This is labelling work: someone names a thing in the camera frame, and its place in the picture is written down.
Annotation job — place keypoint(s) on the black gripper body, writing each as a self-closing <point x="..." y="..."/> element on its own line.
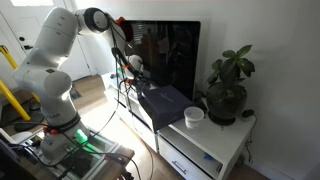
<point x="142" y="84"/>

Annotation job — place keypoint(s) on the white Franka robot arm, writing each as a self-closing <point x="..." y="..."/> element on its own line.
<point x="53" y="96"/>

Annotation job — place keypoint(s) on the metal robot base table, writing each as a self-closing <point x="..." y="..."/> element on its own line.
<point x="96" y="156"/>

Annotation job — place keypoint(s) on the dark blue gift box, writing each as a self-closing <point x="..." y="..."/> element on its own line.
<point x="165" y="103"/>

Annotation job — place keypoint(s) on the green plastic bin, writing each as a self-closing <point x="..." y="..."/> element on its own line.
<point x="120" y="70"/>

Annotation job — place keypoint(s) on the black flat screen television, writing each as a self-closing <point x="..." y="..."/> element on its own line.
<point x="163" y="53"/>

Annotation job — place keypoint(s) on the white plastic cup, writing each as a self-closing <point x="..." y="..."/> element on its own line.
<point x="193" y="117"/>

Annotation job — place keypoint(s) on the white door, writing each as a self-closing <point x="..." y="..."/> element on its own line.
<point x="80" y="56"/>

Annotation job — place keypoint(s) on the green glowing base light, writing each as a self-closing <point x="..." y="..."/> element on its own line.
<point x="81" y="136"/>

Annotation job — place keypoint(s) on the white television stand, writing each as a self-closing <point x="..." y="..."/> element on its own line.
<point x="206" y="140"/>

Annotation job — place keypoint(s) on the dark round plant pot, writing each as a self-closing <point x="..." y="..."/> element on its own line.
<point x="226" y="100"/>

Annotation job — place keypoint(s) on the green leafy house plant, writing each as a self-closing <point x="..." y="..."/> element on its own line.
<point x="233" y="65"/>

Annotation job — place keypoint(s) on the small blue object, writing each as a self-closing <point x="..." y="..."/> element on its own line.
<point x="208" y="156"/>

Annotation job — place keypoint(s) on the black power adapter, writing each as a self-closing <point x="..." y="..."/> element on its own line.
<point x="247" y="113"/>

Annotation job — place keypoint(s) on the black floor stand base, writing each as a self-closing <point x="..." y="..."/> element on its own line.
<point x="28" y="121"/>

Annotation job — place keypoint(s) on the yellow metal rail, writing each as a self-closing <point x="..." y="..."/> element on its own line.
<point x="13" y="100"/>

